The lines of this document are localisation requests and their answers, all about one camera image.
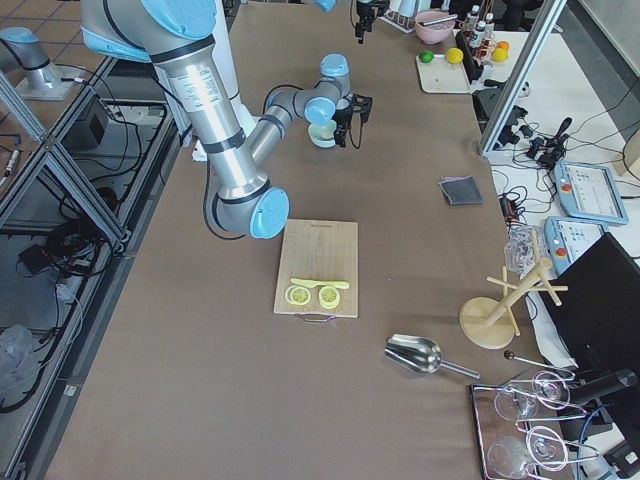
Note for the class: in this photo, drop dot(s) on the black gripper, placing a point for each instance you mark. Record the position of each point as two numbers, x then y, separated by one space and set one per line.
363 13
343 121

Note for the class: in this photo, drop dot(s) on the pale green bowl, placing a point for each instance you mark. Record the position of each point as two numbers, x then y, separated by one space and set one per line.
322 136

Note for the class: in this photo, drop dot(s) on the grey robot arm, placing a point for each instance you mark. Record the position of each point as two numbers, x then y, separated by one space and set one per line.
188 41
329 106

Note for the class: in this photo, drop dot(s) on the pink bowl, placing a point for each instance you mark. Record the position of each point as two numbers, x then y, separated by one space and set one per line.
432 27

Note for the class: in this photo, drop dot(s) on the green lime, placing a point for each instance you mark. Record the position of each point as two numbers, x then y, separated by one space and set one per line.
426 57

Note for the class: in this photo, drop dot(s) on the cream tray with bear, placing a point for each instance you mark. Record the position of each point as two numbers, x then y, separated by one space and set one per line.
441 77

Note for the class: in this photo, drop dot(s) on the yellow lemon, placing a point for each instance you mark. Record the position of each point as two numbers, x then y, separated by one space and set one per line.
454 56

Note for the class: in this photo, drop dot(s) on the grey folded cloth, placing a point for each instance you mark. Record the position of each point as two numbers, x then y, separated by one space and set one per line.
461 191

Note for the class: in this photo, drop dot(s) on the bamboo cutting board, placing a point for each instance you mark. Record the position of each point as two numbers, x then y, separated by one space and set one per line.
319 250

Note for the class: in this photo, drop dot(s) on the yellow plastic knife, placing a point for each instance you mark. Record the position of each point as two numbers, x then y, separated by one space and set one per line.
309 283

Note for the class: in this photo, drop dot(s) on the lower lemon slice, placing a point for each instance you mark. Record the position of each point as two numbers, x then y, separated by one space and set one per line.
329 297

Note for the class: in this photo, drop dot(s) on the lemon slice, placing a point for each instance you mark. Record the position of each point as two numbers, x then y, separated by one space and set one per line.
329 297
297 295

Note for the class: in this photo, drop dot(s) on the upper lemon slice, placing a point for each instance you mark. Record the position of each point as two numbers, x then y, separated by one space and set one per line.
297 295

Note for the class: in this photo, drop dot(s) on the wooden cup tree stand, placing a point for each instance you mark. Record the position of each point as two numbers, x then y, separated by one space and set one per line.
491 324

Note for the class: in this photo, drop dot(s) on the metal scoop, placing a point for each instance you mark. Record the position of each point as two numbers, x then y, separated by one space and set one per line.
422 355

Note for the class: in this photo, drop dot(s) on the lower teach pendant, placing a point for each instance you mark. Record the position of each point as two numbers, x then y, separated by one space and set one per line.
568 238

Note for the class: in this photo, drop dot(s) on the teach pendant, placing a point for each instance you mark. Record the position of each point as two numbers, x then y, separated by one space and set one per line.
568 238
589 192

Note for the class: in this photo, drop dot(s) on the upper teach pendant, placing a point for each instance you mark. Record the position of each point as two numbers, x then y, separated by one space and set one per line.
589 192

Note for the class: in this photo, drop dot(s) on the black monitor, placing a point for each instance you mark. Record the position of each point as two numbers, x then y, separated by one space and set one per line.
598 320

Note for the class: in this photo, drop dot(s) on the upper wine glass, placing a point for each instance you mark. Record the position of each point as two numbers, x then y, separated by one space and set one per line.
524 399

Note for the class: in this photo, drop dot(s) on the wine glass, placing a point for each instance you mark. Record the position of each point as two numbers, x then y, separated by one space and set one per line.
524 399
530 456

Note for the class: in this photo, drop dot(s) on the lower wine glass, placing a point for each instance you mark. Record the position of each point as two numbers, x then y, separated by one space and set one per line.
530 456

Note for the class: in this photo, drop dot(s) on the aluminium frame post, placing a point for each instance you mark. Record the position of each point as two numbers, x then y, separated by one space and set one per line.
536 39

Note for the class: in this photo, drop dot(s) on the black wire glass rack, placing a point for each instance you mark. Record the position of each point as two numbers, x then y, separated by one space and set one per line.
518 428

